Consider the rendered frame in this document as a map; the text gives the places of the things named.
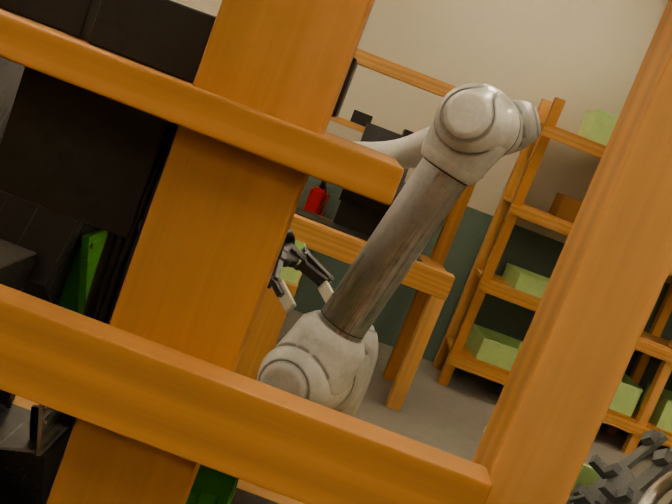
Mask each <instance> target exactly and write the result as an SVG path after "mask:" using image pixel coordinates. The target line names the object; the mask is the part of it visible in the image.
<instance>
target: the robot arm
mask: <svg viewBox="0 0 672 504"><path fill-rule="evenodd" d="M540 134H541V126H540V120H539V115H538V111H537V108H536V107H535V106H534V105H532V104H531V103H530V102H527V101H522V100H511V99H510V98H509V97H508V96H507V95H506V94H505V93H503V92H502V91H501V90H499V89H497V88H496V87H493V86H491V85H488V84H485V83H466V84H463V85H460V86H458V87H456V88H454V89H453V90H451V91H450V92H449V93H447V94H446V95H445V96H444V98H443V99H442V100H441V102H440V103H439V105H438V107H437V110H436V113H435V115H434V118H433V121H432V123H431V125H430V126H429V127H427V128H424V129H422V130H420V131H418V132H415V133H413V134H411V135H408V136H405V137H402V138H399V139H395V140H389V141H379V142H360V141H352V142H355V143H358V144H360V145H363V146H365V147H368V148H371V149H373V150H376V151H378V152H381V153H384V154H386V155H389V156H391V157H394V158H395V159H396V161H397V162H398V163H399V164H400V165H401V167H402V168H403V169H407V168H416V169H415V170H414V172H413V173H412V175H411V176H410V178H409V179H408V181H407V182H406V184H405V185H404V187H403V188H402V190H401V191H400V193H399V194H398V196H397V197H396V199H395V200H394V202H393V203H392V205H391V206H390V208H389V209H388V211H387V212H386V214H385V215H384V217H383V218H382V220H381V221H380V223H379V224H378V226H377V227H376V229H375V230H374V232H373V233H372V235H371V236H370V238H369V239H368V241H367V242H366V244H365V245H364V247H363V248H362V250H361V251H360V253H359V254H358V256H357V257H356V259H355V260H354V262H353V263H352V265H351V266H350V268H349V269H348V271H347V272H346V274H345V275H344V277H343V278H342V280H341V281H340V283H339V284H338V286H337V287H336V289H335V290H334V291H333V289H332V287H331V286H330V283H331V282H332V281H333V280H334V278H333V276H332V275H331V274H330V273H329V272H328V271H327V270H326V269H325V268H324V267H323V266H322V265H321V264H320V263H319V262H318V261H317V260H316V258H315V257H314V256H313V255H312V254H311V253H310V251H309V249H308V248H307V247H304V248H303V249H301V250H299V249H298V248H297V247H296V245H295V235H294V233H293V231H292V229H291V228H289V230H288V233H287V236H286V238H285V241H284V244H283V246H282V249H281V252H280V254H279V257H278V260H277V262H276V265H275V268H274V270H273V273H272V276H271V278H270V281H269V284H268V286H267V288H269V289H271V287H272V288H273V290H274V292H275V294H276V296H277V297H278V298H279V300H280V302H281V304H282V306H283V308H284V310H285V312H286V314H289V313H290V312H291V311H292V310H293V309H294V308H295V307H296V303H295V301H294V299H293V297H292V295H291V293H290V291H289V289H288V287H287V285H286V283H285V282H284V280H283V279H280V280H279V278H280V275H281V271H282V267H291V268H294V269H295V270H297V271H298V270H299V271H301V272H302V273H303V274H304V275H306V276H307V277H308V278H309V279H310V280H312V281H313V282H314V283H315V284H317V285H318V286H319V288H318V290H319V292H320V294H321V296H322V298H323V300H324V302H325V303H326V304H325V305H324V307H323V308H322V310H315V311H311V312H308V313H305V314H303V315H302V316H301V317H300V318H299V320H298V321H297V322H296V323H295V324H294V326H293V327H292V328H291V329H290V330H289V331H288V333H287V334H286V335H285V336H284V337H283V338H282V340H281V341H280V342H279V343H278V344H277V345H276V346H275V349H273V350H271V351H270V352H269V353H268V354H267V355H266V356H265V357H264V359H263V361H262V363H261V365H260V368H259V371H258V376H257V381H260V382H262V383H265V384H267V385H270V386H273V387H275V388H278V389H281V390H283V391H286V392H289V393H291V394H294V395H297V396H299V397H302V398H305V399H307V400H310V401H312V402H315V403H318V404H320V405H323V406H326V407H328V408H331V409H334V410H336V411H339V412H342V413H344V414H347V415H350V416H352V417H355V415H356V413H357V411H358V409H359V407H360V405H361V403H362V401H363V398H364V396H365V394H366V391H367V389H368V386H369V384H370V381H371V378H372V375H373V372H374V369H375V366H376V363H377V359H378V336H377V332H376V331H375V329H374V326H373V325H372V324H373V323H374V321H375V320H376V318H377V317H378V315H379V314H380V312H381V311H382V310H383V308H384V307H385V305H386V304H387V302H388V301H389V299H390V298H391V296H392V295H393V293H394V292H395V290H396V289H397V288H398V286H399V285H400V283H401V282H402V280H403V279H404V277H405V276H406V274H407V273H408V271H409V270H410V269H411V267H412V266H413V264H414V263H415V261H416V260H417V258H418V257H419V255H420V254H421V252H422V251H423V249H424V248H425V247H426V245H427V244H428V242H429V241H430V239H431V238H432V236H433V235H434V233H435V232H436V230H437V229H438V228H439V226H440V225H441V223H442V222H443V220H444V219H445V217H446V216H447V214H448V213H449V211H450V210H451V208H452V207H453V206H454V204H455V203H456V201H457V200H458V198H459V197H460V195H461V194H462V192H463V191H464V189H465V188H466V186H467V185H469V186H471V185H473V184H475V183H477V182H478V181H479V180H480V179H481V178H482V177H483V176H484V175H485V174H486V173H487V172H488V171H489V169H490V168H491V167H492V166H493V165H494V164H495V163H496V162H497V161H498V160H499V159H500V158H501V157H503V156H505V155H509V154H512V153H515V152H518V151H520V150H522V149H524V148H526V147H527V146H529V145H530V144H532V143H533V142H534V141H536V140H537V139H538V136H539V135H540ZM299 260H301V262H300V263H299V264H298V265H297V263H298V262H299Z"/></svg>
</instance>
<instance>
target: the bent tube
mask: <svg viewBox="0 0 672 504"><path fill-rule="evenodd" d="M671 489H672V471H670V472H668V473H666V474H665V475H663V476H662V477H660V478H659V479H658V480H657V481H655V482H654V483H653V484H652V485H651V486H650V487H649V488H648V490H647V491H646V492H645V493H644V495H643V496H642V498H641V499H640V501H639V503H638V504H657V503H658V501H659V500H660V499H661V498H662V497H663V496H664V495H665V494H666V493H667V492H668V491H670V490H671Z"/></svg>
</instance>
